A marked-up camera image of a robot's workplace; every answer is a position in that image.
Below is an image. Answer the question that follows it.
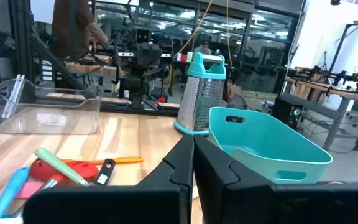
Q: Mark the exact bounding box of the yellow cable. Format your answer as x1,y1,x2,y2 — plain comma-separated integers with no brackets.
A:
165,0,214,93
226,0,233,68

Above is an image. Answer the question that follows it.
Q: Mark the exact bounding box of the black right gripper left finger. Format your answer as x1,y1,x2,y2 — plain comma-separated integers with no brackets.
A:
22,134,195,224

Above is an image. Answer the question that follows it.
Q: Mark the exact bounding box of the green handled knife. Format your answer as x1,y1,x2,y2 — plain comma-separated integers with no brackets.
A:
34,147,88,187

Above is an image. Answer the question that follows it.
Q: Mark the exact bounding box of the pink silicone spatula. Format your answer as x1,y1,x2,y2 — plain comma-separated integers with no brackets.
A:
14,181,45,199

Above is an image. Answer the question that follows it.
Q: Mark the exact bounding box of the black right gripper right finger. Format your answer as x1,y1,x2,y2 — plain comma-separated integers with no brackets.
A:
193,135,358,224

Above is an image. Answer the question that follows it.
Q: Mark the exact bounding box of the wooden workbench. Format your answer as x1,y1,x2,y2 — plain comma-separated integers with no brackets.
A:
284,74,358,152
65,60,127,77

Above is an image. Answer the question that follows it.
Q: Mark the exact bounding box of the blue silicone spatula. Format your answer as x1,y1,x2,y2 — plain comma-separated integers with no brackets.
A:
0,167,30,220

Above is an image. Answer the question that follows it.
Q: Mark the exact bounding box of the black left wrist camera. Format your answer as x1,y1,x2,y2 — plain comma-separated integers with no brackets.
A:
135,28,151,44

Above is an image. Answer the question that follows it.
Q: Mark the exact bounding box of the teal plastic bin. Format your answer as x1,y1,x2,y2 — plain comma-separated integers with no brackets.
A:
208,106,333,185

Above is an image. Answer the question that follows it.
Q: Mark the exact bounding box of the clear plastic bin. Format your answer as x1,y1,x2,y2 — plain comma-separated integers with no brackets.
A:
0,74,104,135

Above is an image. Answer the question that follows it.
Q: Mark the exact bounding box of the black computer case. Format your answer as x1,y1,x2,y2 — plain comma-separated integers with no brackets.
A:
272,97,303,130

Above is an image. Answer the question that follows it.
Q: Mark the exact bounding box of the orange silicone spatula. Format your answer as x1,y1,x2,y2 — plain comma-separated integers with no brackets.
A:
60,156,145,166

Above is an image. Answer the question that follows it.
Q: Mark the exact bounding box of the black aluminium rig frame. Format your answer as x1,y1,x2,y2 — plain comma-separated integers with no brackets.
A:
7,0,181,118

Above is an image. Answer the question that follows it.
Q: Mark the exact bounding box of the steel box grater teal handle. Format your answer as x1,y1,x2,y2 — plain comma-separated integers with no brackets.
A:
173,52,227,136

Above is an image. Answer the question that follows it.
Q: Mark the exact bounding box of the person's hand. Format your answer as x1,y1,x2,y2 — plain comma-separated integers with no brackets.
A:
87,22,109,48

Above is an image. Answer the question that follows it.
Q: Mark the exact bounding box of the person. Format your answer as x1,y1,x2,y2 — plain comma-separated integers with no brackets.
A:
193,40,213,56
52,0,109,60

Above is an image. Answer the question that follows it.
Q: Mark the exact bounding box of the red slotted spoon steel handle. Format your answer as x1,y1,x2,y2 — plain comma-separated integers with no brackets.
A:
12,157,99,218

